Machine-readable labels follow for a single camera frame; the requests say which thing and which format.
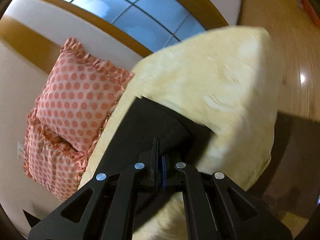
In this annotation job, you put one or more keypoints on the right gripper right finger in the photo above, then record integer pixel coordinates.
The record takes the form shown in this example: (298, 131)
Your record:
(217, 208)

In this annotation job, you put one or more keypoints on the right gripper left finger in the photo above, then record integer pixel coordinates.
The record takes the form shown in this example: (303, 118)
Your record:
(104, 208)

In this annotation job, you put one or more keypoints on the black pants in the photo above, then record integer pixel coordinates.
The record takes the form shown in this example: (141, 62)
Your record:
(178, 137)

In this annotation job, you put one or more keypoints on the pink polka dot pillow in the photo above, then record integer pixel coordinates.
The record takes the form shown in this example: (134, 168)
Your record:
(80, 95)
(50, 160)

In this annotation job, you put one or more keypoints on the cream patterned bed mattress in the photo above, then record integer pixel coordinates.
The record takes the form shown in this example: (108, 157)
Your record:
(225, 79)

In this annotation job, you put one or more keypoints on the wooden framed window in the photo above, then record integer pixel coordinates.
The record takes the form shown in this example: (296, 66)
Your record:
(122, 31)

